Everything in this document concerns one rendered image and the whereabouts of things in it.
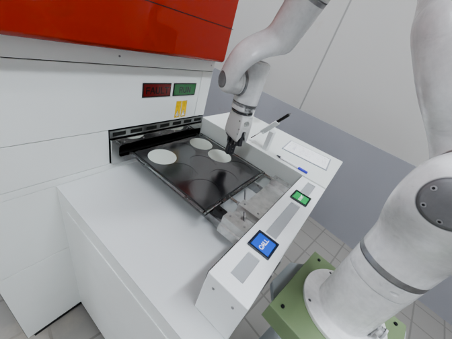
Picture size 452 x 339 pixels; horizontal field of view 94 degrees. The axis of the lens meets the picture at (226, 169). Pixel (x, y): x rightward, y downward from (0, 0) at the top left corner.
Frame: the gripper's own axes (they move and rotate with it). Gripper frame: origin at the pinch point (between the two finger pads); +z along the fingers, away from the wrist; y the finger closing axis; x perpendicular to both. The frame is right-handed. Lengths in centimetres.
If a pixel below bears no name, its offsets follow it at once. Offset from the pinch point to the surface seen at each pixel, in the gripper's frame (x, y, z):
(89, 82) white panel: 44.5, 8.2, -15.7
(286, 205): -3.8, -30.8, 0.8
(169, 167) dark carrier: 22.7, -0.8, 6.9
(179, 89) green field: 15.9, 21.5, -13.4
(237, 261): 20.2, -42.2, 0.7
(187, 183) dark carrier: 19.4, -10.1, 6.8
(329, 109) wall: -131, 58, -4
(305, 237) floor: -113, 3, 97
